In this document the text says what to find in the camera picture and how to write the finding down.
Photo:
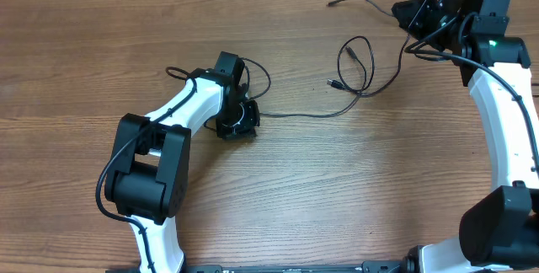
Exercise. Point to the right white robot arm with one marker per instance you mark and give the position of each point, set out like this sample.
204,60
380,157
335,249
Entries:
500,232

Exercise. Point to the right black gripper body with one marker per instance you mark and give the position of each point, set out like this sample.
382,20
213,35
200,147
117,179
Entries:
429,24

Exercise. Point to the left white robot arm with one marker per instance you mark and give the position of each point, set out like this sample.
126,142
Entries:
145,180

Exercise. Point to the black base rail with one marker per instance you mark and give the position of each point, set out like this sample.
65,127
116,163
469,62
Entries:
295,269

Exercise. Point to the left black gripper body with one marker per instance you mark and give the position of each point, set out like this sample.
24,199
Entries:
238,120

